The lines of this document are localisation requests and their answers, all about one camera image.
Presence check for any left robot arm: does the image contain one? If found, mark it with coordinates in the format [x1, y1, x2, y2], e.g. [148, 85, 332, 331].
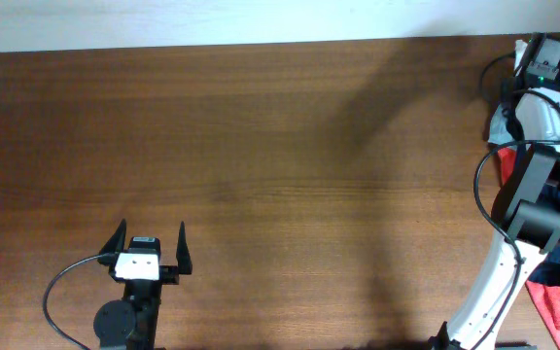
[93, 220, 193, 350]

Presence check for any light blue garment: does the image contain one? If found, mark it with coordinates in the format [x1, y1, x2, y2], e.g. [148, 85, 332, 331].
[487, 105, 514, 145]

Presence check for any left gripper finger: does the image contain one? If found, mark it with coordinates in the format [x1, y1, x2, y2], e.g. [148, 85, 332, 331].
[176, 222, 193, 275]
[98, 219, 126, 265]

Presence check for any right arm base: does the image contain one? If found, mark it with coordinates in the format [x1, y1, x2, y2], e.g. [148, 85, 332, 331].
[495, 342, 538, 350]

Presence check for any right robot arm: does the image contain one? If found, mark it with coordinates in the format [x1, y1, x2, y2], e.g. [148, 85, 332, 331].
[428, 33, 560, 349]

